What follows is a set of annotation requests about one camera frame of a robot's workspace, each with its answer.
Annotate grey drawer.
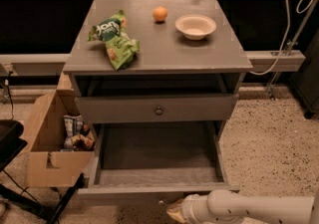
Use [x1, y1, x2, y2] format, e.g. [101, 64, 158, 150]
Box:
[79, 121, 239, 205]
[75, 94, 238, 123]

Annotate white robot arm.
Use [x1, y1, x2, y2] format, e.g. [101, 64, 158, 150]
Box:
[166, 189, 319, 224]

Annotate grey top drawer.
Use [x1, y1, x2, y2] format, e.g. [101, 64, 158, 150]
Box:
[75, 94, 238, 123]

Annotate grey wooden drawer cabinet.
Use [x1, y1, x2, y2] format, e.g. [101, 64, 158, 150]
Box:
[64, 0, 251, 132]

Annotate snack packets in box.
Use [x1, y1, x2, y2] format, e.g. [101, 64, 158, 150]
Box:
[63, 115, 96, 151]

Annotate cardboard box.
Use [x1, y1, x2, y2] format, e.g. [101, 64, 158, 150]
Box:
[22, 73, 93, 187]

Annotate green snack bag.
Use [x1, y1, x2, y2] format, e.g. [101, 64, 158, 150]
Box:
[88, 10, 140, 71]

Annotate dark cabinet at right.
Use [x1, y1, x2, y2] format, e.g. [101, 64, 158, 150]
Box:
[291, 30, 319, 118]

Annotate black stand with tray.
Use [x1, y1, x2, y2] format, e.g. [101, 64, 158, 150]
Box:
[0, 119, 84, 224]

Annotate white bowl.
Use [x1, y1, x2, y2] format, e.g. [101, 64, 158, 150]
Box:
[175, 14, 216, 41]

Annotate orange fruit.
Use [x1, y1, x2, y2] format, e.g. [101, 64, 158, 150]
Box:
[153, 6, 167, 22]

